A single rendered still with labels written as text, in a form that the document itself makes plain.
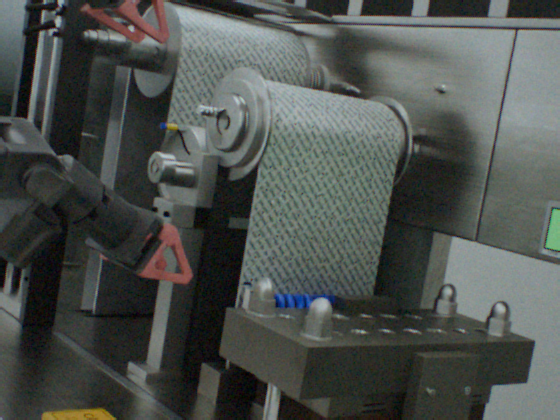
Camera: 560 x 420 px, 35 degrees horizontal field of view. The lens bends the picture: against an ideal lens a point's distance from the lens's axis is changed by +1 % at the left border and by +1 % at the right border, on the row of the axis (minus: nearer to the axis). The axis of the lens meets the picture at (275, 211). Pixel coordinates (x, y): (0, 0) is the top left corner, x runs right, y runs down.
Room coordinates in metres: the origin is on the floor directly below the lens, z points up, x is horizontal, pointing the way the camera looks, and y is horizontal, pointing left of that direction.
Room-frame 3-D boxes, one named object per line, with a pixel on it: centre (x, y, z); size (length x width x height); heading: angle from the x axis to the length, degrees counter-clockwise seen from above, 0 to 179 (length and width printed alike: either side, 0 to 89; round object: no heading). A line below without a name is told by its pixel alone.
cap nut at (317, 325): (1.00, -0.07, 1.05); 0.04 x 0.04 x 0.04
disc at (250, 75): (1.18, 0.07, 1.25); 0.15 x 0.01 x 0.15; 38
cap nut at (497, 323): (1.19, -0.32, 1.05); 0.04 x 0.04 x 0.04
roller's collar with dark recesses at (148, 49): (1.36, 0.24, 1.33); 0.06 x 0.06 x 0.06; 38
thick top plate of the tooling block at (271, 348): (1.13, -0.17, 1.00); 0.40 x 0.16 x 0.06; 128
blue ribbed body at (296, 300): (1.18, -0.08, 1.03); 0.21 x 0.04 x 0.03; 128
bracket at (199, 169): (1.18, 0.12, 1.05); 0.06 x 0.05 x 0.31; 128
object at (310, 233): (1.20, -0.06, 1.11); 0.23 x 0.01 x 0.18; 128
